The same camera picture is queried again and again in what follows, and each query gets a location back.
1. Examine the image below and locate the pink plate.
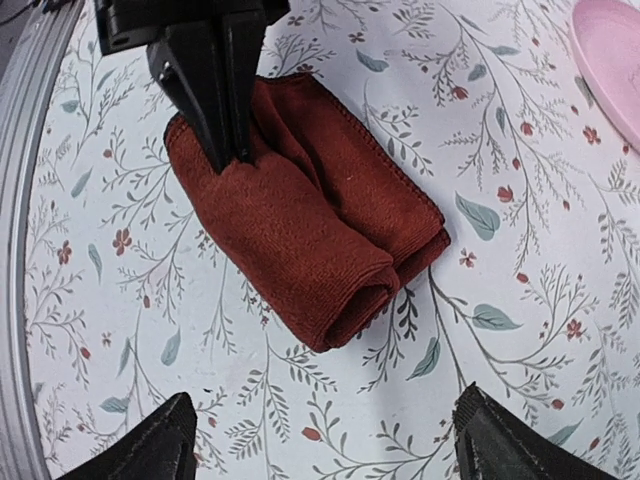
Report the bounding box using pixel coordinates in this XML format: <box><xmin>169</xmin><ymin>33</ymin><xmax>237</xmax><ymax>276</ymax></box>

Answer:
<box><xmin>570</xmin><ymin>0</ymin><xmax>639</xmax><ymax>150</ymax></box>

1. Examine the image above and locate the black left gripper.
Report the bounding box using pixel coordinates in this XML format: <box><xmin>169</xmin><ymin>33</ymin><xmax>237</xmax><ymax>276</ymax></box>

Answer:
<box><xmin>94</xmin><ymin>0</ymin><xmax>290</xmax><ymax>174</ymax></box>

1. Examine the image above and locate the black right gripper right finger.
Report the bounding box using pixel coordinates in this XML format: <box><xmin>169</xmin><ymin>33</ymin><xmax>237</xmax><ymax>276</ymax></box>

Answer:
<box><xmin>452</xmin><ymin>384</ymin><xmax>613</xmax><ymax>480</ymax></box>

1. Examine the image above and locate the aluminium front rail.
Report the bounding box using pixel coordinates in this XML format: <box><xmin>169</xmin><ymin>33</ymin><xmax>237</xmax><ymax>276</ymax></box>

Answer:
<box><xmin>1</xmin><ymin>1</ymin><xmax>84</xmax><ymax>479</ymax></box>

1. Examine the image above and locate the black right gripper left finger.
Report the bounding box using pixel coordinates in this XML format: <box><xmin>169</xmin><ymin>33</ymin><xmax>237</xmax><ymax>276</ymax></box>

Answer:
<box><xmin>61</xmin><ymin>392</ymin><xmax>196</xmax><ymax>480</ymax></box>

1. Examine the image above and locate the dark red towel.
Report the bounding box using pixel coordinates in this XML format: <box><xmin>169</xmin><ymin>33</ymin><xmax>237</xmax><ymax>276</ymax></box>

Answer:
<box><xmin>164</xmin><ymin>74</ymin><xmax>450</xmax><ymax>353</ymax></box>

